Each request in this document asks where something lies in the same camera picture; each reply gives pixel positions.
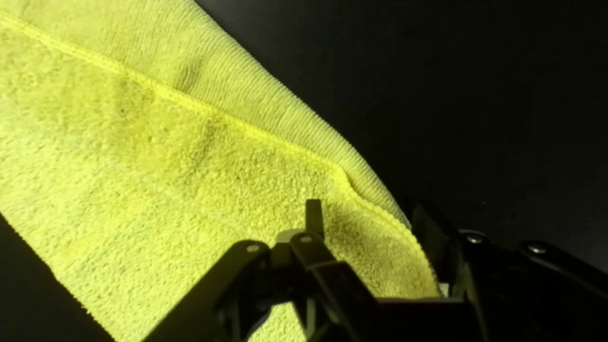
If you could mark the yellow towel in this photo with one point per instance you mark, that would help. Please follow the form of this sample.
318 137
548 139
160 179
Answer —
158 158

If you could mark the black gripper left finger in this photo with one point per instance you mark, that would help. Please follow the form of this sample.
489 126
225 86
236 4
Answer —
304 278

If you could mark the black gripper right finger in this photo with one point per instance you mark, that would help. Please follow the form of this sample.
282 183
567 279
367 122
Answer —
468 266

